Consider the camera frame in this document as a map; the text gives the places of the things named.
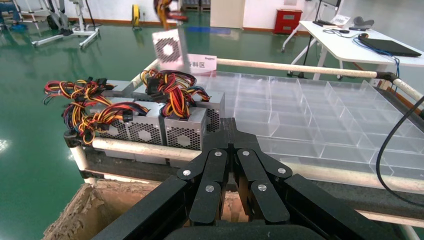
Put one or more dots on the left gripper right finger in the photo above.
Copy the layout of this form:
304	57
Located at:
265	195

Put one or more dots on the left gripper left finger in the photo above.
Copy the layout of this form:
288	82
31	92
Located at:
205	185

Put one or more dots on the clear acrylic divider tray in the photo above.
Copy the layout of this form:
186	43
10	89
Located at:
314	112

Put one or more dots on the torn brown cardboard box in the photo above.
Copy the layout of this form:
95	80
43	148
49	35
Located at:
99	205

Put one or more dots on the white sign with characters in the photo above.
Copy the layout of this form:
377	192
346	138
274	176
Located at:
205	64

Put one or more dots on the blue floor mat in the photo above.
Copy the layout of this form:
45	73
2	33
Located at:
208	30

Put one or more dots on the white table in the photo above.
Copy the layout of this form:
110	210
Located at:
331	46

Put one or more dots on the red cabinet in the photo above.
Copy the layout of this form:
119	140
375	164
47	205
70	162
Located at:
288	21

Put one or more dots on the black keyboard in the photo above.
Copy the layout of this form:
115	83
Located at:
324	23

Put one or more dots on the small black device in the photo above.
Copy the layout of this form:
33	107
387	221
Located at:
344	31

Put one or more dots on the yellow floor fan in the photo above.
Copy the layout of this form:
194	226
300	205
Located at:
136	15

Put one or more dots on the black computer mouse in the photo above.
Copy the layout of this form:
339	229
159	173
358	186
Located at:
363	35

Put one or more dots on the white paper sheet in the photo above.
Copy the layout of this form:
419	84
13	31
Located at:
341	20

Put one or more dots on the white metal floor stand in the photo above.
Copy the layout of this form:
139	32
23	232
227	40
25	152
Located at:
86	33

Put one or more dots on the black laptop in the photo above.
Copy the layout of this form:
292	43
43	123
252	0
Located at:
391	46

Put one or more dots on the black monitor stand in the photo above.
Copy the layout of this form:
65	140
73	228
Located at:
328	3

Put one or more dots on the person in blue jeans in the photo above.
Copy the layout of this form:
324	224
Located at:
10	8

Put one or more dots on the white tube cart frame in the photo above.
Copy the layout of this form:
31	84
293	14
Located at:
142	147

